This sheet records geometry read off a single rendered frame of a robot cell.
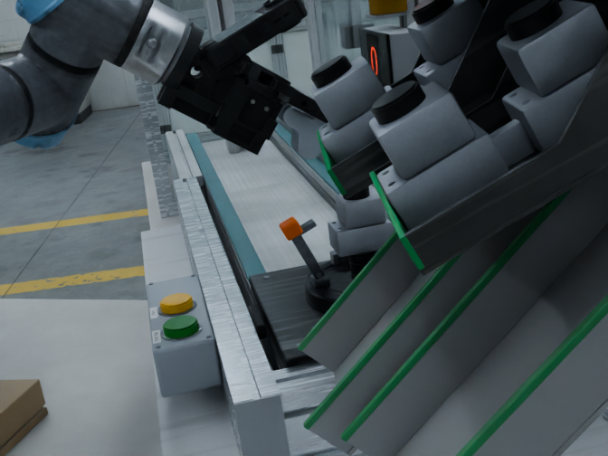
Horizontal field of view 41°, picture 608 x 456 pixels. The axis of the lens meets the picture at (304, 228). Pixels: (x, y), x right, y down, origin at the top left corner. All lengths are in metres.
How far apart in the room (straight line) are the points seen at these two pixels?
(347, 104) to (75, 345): 0.74
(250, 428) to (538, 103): 0.46
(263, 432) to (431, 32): 0.41
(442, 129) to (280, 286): 0.58
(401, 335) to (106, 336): 0.70
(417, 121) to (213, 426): 0.58
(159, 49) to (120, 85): 8.22
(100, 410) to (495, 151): 0.70
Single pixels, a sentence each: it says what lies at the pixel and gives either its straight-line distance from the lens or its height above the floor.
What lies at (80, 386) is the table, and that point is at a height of 0.86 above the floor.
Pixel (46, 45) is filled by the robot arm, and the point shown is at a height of 1.29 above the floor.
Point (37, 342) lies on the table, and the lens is 1.27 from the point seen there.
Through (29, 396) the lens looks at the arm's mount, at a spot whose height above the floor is 0.90.
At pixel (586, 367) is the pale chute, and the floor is 1.12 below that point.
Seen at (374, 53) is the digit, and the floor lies 1.21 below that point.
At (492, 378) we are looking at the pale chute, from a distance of 0.57.
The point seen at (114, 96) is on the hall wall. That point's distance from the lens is 9.06.
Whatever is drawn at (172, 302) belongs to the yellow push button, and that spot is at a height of 0.97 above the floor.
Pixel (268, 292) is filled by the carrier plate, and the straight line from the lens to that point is 0.98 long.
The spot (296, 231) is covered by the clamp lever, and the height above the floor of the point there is 1.06.
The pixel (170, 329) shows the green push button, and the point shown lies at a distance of 0.93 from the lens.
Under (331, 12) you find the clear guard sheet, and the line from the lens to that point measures 1.51.
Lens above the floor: 1.35
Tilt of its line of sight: 19 degrees down
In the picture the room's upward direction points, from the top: 8 degrees counter-clockwise
